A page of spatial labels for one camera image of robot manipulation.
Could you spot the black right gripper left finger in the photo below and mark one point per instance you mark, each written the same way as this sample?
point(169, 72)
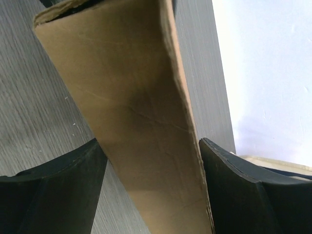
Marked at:
point(58, 197)

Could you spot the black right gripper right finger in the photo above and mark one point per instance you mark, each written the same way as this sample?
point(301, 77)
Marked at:
point(246, 198)

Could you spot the brown cardboard box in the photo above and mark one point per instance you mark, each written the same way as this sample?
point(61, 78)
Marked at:
point(121, 63)

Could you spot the beige canvas tote bag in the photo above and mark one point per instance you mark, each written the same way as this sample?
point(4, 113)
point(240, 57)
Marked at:
point(280, 164)

